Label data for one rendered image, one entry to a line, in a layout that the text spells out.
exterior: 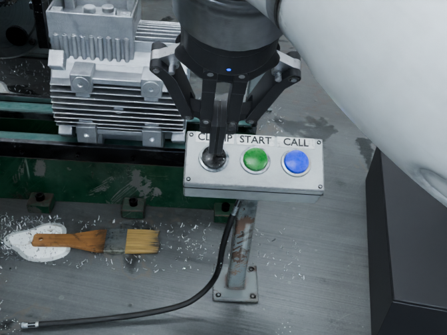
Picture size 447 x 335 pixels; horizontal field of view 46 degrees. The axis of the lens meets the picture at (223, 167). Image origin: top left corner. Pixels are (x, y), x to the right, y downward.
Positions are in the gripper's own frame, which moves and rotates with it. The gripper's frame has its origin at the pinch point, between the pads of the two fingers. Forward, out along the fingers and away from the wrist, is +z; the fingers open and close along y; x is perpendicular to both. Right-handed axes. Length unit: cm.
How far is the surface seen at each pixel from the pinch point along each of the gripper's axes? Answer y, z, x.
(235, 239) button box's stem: -4.0, 21.6, 6.6
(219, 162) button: -0.6, 7.3, 0.9
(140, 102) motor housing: 10.8, 18.6, -12.4
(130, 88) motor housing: 12.3, 17.2, -13.8
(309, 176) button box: -11.7, 8.1, 1.7
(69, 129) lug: 22.4, 25.9, -10.7
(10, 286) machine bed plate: 28.7, 31.0, 13.4
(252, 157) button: -4.6, 7.3, 0.0
